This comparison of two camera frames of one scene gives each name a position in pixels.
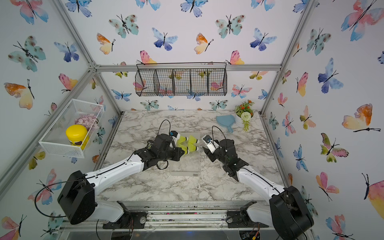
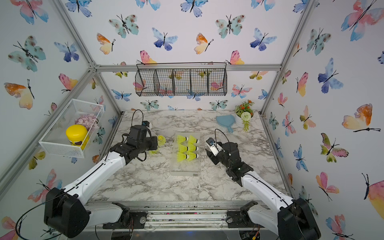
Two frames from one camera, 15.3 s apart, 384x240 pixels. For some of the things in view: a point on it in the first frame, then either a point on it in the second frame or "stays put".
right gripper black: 209,154 stays put
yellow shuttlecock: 184,148 stays put
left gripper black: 178,153 to 154,139
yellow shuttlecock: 192,148 stays put
